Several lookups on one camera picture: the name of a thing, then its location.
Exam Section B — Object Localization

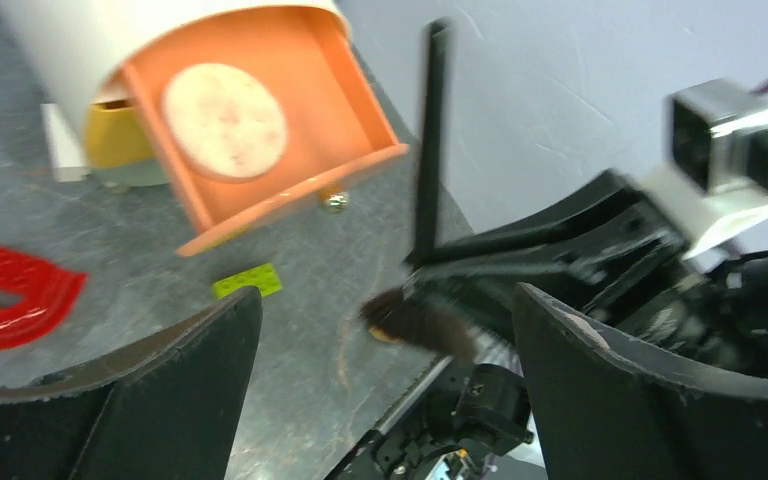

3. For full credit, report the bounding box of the red plastic arch toy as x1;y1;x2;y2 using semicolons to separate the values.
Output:
0;246;88;350

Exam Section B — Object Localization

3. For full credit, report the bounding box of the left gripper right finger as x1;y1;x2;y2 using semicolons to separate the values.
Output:
512;284;768;479

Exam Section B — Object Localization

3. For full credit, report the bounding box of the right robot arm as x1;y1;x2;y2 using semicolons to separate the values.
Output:
409;79;768;376

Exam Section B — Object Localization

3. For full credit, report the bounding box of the black makeup brush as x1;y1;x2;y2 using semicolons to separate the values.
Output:
359;18;477;363

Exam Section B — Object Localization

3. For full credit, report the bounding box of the orange makeup sponge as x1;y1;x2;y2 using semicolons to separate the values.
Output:
367;326;401;344

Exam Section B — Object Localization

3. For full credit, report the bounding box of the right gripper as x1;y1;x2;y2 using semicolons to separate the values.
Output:
418;79;768;340

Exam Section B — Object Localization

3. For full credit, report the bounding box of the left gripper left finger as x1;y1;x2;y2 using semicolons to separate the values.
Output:
0;287;263;479

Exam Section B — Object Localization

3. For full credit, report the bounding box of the white lego brick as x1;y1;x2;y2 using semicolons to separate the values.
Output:
40;103;91;183

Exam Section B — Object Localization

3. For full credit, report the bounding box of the round drawer organizer box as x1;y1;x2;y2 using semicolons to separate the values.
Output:
0;1;407;256

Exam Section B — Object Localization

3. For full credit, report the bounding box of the green lego brick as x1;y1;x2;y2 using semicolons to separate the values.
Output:
212;263;283;299

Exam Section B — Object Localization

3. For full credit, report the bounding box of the round pink powder compact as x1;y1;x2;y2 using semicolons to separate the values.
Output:
162;63;289;181

